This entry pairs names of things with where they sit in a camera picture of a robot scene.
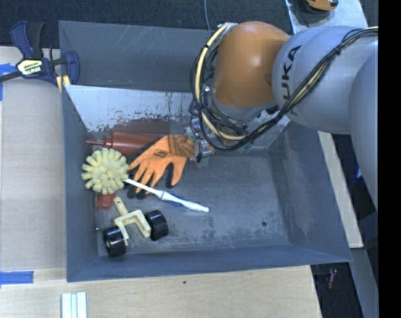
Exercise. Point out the red-brown squeeze bottle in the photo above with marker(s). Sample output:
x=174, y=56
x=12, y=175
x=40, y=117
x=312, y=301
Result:
x=131, y=141

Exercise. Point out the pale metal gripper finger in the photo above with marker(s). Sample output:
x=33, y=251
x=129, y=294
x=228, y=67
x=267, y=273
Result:
x=199, y=162

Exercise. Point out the orange and black work glove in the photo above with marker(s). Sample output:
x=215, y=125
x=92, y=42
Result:
x=160, y=161

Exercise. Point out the grey metal bin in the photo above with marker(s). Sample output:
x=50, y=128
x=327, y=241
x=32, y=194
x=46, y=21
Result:
x=233, y=197

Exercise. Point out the cream caster with black wheels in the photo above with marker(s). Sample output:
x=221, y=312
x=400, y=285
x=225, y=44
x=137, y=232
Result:
x=134, y=222

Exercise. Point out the red-brown round thing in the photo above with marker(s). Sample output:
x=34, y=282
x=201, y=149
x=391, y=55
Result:
x=104, y=201

